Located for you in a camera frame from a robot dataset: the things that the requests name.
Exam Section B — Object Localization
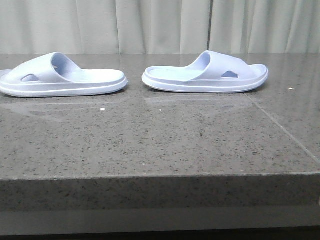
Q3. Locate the light blue slipper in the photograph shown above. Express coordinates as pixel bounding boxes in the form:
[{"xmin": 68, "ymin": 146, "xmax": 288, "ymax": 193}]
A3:
[
  {"xmin": 141, "ymin": 50, "xmax": 269, "ymax": 93},
  {"xmin": 0, "ymin": 52, "xmax": 128, "ymax": 98}
]

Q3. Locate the pale green curtain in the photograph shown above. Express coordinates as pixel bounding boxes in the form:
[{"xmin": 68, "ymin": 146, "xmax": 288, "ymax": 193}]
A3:
[{"xmin": 0, "ymin": 0, "xmax": 320, "ymax": 54}]

